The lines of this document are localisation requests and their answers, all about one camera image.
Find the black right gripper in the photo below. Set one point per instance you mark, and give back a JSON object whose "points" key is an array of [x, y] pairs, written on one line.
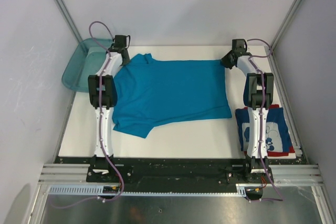
{"points": [[227, 64]]}

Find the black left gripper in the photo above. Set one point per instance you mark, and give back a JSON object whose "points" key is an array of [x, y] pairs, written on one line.
{"points": [[127, 61]]}

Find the bright blue t-shirt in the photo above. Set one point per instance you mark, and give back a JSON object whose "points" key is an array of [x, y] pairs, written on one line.
{"points": [[152, 93]]}

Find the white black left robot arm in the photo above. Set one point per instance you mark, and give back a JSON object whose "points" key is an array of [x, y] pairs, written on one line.
{"points": [[103, 97]]}

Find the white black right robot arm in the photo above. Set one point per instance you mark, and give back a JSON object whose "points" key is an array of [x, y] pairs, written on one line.
{"points": [[257, 97]]}

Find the teal translucent plastic bin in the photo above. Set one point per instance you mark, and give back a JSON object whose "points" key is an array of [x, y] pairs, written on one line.
{"points": [[86, 60]]}

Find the folded red t-shirt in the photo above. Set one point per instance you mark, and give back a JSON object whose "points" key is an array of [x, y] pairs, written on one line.
{"points": [[283, 153]]}

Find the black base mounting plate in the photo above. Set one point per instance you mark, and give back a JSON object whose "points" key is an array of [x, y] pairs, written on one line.
{"points": [[131, 170]]}

